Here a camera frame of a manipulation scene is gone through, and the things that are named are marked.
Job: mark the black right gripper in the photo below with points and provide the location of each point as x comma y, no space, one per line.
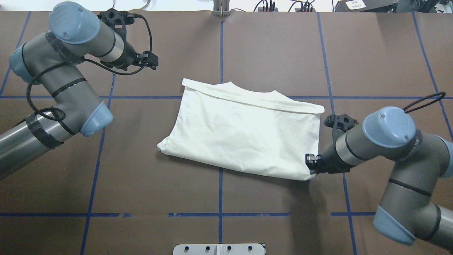
326,158

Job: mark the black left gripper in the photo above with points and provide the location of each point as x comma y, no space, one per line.
130,56

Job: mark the cream long-sleeve cat shirt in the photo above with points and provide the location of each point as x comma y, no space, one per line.
263,133

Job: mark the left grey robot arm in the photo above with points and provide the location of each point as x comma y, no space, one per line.
63,102

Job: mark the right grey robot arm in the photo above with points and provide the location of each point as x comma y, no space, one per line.
405,212

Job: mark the black box with label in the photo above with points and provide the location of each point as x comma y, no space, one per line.
371,6

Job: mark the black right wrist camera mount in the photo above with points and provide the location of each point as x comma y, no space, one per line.
340,124

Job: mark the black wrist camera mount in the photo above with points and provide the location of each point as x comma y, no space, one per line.
118,20
340,124

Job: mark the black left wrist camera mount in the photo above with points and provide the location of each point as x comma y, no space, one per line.
118,20

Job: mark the grey aluminium frame post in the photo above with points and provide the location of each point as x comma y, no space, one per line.
221,8

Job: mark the white camera post base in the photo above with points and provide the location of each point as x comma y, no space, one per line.
220,249

